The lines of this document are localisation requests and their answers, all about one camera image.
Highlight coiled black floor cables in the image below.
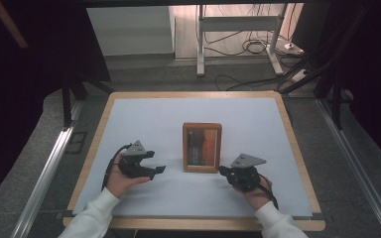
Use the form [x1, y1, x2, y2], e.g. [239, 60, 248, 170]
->
[203, 29, 281, 58]

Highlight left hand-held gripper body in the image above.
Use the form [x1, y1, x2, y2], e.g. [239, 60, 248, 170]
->
[117, 140, 147, 179]

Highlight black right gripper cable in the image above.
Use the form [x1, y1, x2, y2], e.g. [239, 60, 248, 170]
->
[256, 174, 280, 211]

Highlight person's left hand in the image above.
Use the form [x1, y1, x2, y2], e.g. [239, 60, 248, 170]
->
[106, 162, 151, 199]

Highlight wooden framed white board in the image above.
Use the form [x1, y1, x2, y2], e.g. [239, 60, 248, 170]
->
[72, 97, 314, 217]

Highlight person's right hand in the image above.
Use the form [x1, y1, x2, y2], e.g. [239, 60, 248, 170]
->
[234, 176, 274, 210]

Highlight wooden photo frame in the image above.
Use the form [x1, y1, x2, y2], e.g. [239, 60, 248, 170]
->
[182, 122, 223, 174]

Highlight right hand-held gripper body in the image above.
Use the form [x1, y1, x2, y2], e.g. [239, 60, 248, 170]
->
[227, 153, 267, 193]

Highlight dark curtain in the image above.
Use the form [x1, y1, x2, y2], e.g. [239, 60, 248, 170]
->
[292, 0, 381, 163]
[0, 0, 111, 212]

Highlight black metal stand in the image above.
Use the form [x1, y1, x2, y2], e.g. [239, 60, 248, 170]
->
[277, 6, 371, 131]
[61, 73, 115, 128]

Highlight white panel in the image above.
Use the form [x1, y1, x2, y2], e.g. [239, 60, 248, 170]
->
[86, 6, 176, 58]

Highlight white metal desk frame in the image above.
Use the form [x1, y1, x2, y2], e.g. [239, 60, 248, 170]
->
[196, 3, 289, 77]

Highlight aluminium rail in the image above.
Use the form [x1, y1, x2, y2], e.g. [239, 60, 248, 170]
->
[316, 98, 381, 238]
[11, 127, 75, 238]

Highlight black floor cable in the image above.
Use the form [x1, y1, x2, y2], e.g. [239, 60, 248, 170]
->
[214, 73, 283, 92]

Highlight white power strip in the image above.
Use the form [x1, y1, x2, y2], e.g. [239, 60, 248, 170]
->
[290, 68, 312, 83]

